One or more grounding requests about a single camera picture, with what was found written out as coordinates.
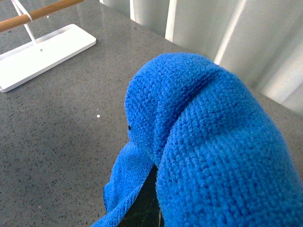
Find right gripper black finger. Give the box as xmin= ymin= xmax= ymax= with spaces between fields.
xmin=118 ymin=166 xmax=165 ymax=227

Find blue microfiber cloth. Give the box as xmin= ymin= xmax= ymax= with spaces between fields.
xmin=95 ymin=53 xmax=303 ymax=227

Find white rack with wooden bars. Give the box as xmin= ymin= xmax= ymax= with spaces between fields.
xmin=0 ymin=0 xmax=97 ymax=93

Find white pleated curtain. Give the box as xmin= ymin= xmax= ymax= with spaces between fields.
xmin=103 ymin=0 xmax=303 ymax=114

